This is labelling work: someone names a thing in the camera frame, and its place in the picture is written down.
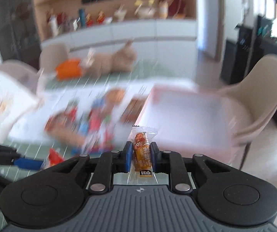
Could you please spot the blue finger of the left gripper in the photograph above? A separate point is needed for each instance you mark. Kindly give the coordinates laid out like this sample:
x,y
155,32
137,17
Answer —
x,y
28,164

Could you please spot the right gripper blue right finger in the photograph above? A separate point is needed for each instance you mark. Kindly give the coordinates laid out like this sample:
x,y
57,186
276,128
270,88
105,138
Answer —
x,y
154,151

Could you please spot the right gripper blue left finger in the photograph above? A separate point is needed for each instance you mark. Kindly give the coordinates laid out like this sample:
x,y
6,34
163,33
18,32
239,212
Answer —
x,y
128,151

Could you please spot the small orange candy packet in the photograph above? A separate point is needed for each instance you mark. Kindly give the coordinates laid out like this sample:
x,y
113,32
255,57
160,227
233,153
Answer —
x,y
141,172

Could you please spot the biscuit pack red ends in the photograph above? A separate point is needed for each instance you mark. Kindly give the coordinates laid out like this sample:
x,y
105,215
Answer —
x,y
132,111

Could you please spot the red meat snack bag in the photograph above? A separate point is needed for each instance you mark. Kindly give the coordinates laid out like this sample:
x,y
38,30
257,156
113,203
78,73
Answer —
x,y
62,128

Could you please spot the round bread bun pack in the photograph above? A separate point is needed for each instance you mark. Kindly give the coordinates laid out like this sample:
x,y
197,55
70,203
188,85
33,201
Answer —
x,y
114,96

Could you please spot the yellow red snack bag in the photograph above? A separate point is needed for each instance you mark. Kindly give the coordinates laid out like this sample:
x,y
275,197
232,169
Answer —
x,y
52,159

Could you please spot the pink cardboard box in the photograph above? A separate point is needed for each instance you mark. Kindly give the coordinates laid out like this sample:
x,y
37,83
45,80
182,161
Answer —
x,y
188,122

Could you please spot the white printed table runner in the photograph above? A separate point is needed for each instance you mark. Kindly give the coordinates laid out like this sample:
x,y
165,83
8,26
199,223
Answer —
x,y
30,127

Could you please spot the cream tote bag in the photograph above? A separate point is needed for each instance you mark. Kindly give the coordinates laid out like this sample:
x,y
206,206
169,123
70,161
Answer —
x,y
18,85

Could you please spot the brown plush rabbit toy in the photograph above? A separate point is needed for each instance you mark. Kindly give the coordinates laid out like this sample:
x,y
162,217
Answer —
x,y
97,64

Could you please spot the orange tissue pouch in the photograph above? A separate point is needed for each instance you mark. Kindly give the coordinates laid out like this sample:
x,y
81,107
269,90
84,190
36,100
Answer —
x,y
68,69

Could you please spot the beige dining chair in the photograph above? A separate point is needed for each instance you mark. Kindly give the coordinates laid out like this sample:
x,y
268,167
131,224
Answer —
x,y
251,103

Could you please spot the beige chair left side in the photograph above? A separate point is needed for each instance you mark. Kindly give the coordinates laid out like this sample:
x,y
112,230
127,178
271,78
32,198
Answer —
x,y
53,55

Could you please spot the black water dispenser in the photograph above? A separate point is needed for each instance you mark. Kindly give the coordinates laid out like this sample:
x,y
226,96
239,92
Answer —
x,y
237,56

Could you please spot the white flower vase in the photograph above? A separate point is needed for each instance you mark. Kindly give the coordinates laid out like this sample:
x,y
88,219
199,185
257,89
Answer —
x,y
120,13

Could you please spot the white rabbit ceramic pot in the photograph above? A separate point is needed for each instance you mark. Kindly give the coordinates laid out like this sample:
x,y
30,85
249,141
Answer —
x,y
144,10

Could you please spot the white tumbler bottle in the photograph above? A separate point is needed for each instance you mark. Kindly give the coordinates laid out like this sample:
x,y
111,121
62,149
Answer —
x,y
53,25

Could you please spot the teal thermos bottle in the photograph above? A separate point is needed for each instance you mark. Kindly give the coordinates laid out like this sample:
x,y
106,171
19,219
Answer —
x,y
82,18

